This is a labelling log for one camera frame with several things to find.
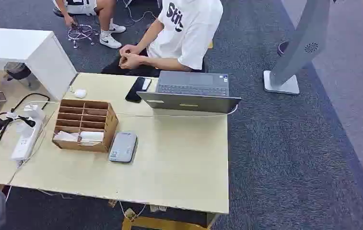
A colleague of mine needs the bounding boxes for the white power strip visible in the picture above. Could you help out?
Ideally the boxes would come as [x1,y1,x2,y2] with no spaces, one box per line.
[11,104,47,162]

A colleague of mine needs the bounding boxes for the white cards stack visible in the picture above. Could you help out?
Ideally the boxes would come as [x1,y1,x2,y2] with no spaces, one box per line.
[54,130,105,146]

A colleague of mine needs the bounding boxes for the wooden card box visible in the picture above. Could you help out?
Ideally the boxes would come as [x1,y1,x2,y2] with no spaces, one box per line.
[51,99,119,153]

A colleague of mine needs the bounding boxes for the grey waste bin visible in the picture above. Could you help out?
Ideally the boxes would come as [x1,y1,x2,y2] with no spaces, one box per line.
[3,62,41,91]

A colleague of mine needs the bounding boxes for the grey card case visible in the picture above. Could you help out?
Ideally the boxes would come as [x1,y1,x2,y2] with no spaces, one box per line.
[108,131,138,164]

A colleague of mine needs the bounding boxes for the white cabinet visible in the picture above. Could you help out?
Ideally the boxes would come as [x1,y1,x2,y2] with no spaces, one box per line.
[0,27,78,101]

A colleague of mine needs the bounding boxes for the black smartphone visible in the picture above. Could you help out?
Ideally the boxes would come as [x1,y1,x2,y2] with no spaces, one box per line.
[125,77,152,103]

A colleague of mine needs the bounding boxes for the metal stool base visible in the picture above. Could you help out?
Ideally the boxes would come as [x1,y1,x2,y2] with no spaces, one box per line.
[67,23,95,49]

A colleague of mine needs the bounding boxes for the person on stool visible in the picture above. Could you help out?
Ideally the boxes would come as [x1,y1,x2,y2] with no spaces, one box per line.
[52,0,127,49]

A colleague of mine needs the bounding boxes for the grey laptop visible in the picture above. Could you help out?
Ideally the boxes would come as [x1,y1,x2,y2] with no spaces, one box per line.
[136,70,242,114]

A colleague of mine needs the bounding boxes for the person in white shirt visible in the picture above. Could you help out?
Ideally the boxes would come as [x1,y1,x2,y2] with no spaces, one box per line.
[101,0,224,78]

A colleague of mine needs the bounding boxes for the purple round object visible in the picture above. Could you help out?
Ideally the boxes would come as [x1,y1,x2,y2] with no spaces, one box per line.
[277,40,290,57]

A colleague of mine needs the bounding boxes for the grey floor stand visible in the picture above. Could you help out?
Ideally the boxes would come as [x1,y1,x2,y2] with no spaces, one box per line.
[263,0,331,95]

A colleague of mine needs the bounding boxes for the black cable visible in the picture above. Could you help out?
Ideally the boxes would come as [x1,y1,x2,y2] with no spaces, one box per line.
[0,92,51,172]

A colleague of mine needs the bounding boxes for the white floor cable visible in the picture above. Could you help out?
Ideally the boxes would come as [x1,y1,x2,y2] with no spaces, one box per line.
[122,0,159,23]

